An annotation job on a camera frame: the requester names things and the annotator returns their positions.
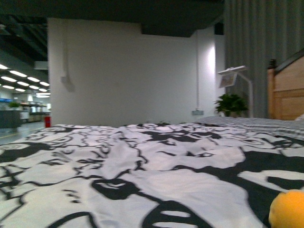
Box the orange yellow plush toy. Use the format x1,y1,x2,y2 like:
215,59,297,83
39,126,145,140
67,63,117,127
268,190,304,228

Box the black and white duvet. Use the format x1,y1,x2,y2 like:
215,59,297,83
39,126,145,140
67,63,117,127
0,123,304,228

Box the green potted plant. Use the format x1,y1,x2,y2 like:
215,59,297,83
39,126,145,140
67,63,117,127
214,94,248,117

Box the picture card on lamp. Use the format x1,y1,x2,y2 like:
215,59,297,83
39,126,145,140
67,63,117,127
219,73,237,88

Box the white floor lamp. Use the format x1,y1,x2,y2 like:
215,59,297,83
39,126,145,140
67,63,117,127
218,66,254,118

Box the red fire extinguisher box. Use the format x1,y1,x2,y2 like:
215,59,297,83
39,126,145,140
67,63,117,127
44,116,51,128

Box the striped grey pillow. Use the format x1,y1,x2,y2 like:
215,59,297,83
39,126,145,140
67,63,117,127
195,116,304,140

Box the wall power socket strip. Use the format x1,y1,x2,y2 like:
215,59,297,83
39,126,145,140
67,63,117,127
191,110,204,115

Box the wooden bed frame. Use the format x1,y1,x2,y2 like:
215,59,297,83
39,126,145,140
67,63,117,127
267,49,304,120

